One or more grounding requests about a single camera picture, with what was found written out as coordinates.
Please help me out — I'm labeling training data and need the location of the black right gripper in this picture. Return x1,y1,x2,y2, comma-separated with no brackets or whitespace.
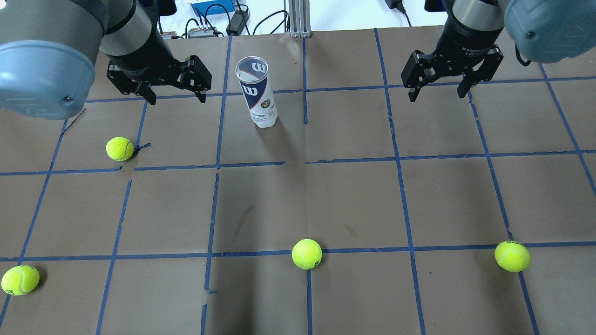
400,45,504,102

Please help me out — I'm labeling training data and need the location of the tennis ball near centre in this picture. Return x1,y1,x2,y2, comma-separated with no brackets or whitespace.
291,238,322,271

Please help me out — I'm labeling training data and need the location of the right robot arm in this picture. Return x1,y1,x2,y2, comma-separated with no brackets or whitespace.
401,0,596,102

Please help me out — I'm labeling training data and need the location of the tennis ball with tape scrap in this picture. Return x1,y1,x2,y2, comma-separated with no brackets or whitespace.
106,136,135,161

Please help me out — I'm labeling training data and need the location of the brown paper table cover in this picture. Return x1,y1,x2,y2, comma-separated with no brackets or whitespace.
0,26,596,335

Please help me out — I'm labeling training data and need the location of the black power adapter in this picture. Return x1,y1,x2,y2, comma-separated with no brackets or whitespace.
385,0,405,12

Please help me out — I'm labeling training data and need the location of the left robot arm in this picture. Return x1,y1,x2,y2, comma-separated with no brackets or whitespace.
0,0,211,120

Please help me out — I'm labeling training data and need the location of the tennis ball near bases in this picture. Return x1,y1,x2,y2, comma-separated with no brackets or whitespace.
1,265,41,295

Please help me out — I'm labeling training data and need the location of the clear tennis ball can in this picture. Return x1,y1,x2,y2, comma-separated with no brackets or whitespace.
236,56,278,128

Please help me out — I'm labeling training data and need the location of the aluminium frame post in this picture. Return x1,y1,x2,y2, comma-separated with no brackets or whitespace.
288,0,312,38

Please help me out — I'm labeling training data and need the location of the tennis ball far corner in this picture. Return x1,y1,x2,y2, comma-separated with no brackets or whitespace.
494,240,532,272

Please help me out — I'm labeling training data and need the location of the blue white cardboard box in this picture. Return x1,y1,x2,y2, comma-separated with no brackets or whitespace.
185,0,236,17

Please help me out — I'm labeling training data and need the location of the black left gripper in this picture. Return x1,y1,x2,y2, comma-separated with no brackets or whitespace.
106,55,212,106

